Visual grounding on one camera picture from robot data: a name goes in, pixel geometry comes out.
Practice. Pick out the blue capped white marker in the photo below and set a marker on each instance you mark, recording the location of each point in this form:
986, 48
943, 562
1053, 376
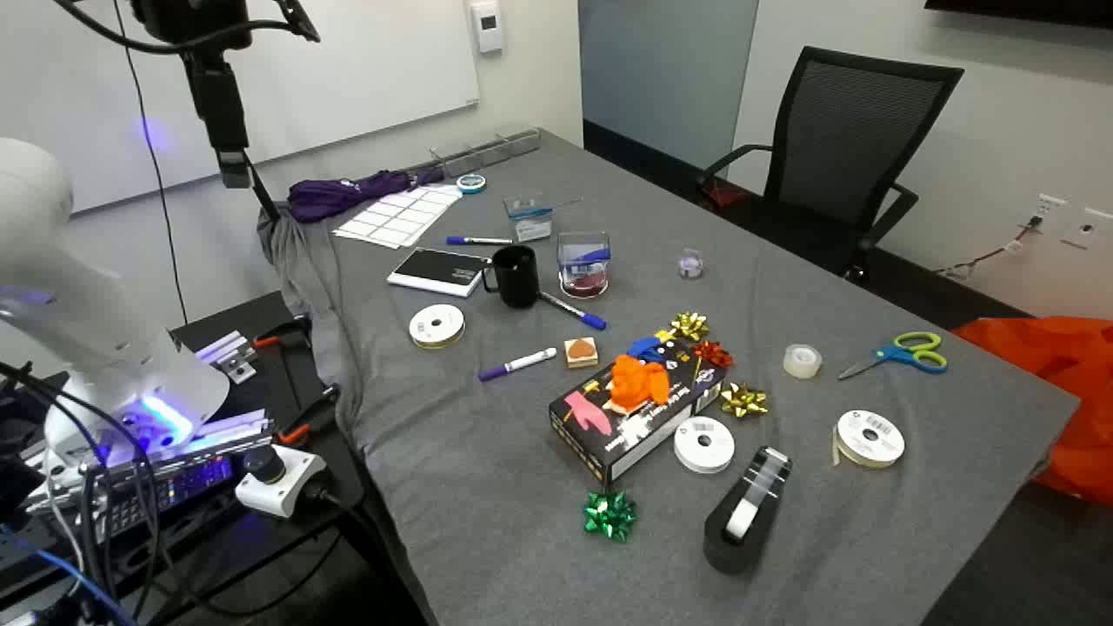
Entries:
479, 243

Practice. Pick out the black notebook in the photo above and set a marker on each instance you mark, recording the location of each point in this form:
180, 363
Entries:
441, 274

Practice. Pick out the red gift bow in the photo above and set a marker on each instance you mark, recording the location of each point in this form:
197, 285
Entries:
715, 356

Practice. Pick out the black tape dispenser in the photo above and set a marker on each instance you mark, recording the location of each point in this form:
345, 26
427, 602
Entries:
748, 515

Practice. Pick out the small clear jar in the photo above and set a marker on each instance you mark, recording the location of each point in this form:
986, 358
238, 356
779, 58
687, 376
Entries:
689, 265

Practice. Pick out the black mesh office chair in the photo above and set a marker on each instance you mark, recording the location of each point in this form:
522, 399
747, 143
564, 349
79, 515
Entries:
859, 141

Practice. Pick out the pink gift bow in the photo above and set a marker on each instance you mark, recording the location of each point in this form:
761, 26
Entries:
591, 416

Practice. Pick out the small teal tape roll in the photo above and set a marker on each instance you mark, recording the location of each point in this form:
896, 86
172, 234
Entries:
472, 183

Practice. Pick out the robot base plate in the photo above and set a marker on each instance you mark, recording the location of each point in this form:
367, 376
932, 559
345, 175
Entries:
152, 470

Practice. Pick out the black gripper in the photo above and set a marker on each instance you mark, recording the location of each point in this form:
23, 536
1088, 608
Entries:
216, 90

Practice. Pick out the black mug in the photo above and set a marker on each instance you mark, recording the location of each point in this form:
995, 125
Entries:
517, 278

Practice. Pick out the black wall screen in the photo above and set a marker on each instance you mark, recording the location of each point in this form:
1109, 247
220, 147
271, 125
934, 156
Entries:
1020, 8

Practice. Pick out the black tripod pole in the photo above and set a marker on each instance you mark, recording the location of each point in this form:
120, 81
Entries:
265, 200

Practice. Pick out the purple cloth bundle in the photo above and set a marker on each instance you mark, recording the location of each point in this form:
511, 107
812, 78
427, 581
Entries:
344, 195

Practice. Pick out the grey table cloth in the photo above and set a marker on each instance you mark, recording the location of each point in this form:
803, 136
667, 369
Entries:
489, 465

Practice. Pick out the white emergency stop box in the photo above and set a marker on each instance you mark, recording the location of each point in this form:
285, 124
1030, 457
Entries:
279, 481

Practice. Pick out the white wall outlet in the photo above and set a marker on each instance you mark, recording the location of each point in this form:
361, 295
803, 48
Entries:
1072, 222

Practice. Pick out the orange plastic bag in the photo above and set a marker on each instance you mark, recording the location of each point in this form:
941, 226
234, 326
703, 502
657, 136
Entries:
1066, 393

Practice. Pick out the black printed gift box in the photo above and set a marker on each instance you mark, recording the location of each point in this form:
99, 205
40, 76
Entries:
632, 448

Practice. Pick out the small wooden block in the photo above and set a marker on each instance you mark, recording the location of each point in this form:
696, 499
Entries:
581, 351

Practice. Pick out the green gift bow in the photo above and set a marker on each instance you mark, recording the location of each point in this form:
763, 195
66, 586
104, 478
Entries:
612, 515

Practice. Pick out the clear plastic container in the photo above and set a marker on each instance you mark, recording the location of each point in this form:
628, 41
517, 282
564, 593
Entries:
530, 222

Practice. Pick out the blue gift bow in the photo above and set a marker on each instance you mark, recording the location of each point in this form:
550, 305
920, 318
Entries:
645, 349

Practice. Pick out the clear tape roll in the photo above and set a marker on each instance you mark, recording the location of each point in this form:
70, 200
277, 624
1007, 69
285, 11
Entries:
803, 363

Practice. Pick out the silver metal clamp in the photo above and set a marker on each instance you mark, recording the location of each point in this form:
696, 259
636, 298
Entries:
228, 351

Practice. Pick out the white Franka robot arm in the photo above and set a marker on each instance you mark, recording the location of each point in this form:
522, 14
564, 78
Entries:
93, 335

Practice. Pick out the clear plastic cup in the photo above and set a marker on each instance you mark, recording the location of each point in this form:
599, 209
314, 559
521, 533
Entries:
581, 282

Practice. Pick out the white wall thermostat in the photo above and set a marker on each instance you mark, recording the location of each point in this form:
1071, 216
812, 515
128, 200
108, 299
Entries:
489, 21

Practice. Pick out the purple capped white marker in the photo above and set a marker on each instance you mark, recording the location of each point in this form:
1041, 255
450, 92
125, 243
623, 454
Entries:
517, 363

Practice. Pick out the white ribbon spool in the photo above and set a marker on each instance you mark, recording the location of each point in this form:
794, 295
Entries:
871, 440
437, 326
703, 448

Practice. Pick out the gold gift bow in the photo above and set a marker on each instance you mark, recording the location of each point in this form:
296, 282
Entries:
687, 327
741, 403

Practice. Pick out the white label sheet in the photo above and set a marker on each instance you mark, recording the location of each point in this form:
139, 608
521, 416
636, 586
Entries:
398, 216

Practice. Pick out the orange gift bow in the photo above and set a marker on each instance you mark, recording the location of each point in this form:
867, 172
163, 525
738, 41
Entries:
643, 384

